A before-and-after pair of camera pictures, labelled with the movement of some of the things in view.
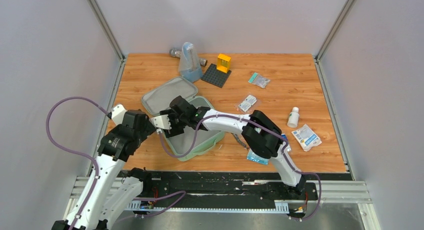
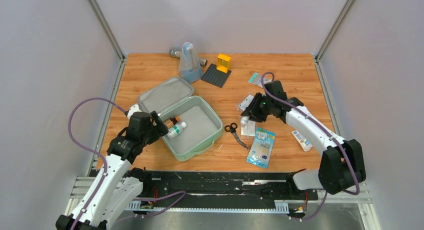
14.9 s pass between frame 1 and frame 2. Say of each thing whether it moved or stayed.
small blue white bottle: moved
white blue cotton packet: stayed
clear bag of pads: stayed
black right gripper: moved
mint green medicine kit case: stayed
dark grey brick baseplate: stayed
